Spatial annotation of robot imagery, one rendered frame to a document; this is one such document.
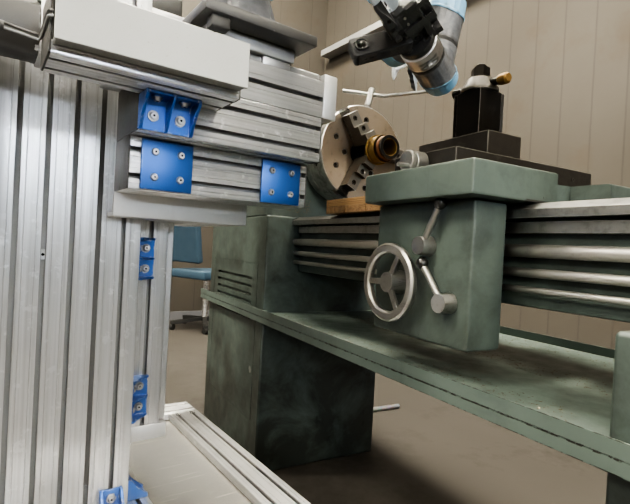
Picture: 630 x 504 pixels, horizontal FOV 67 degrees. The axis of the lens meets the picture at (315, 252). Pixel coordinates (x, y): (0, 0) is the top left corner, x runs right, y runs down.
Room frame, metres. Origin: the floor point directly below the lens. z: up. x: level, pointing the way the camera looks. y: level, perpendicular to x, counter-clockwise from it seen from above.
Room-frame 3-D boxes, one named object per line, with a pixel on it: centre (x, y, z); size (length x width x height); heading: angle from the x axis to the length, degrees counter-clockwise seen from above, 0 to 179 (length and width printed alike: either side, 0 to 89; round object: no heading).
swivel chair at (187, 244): (4.15, 0.95, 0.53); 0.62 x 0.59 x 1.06; 124
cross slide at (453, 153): (1.07, -0.40, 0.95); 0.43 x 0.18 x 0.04; 119
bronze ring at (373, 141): (1.48, -0.19, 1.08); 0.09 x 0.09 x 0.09; 29
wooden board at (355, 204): (1.35, -0.26, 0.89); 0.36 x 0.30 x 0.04; 119
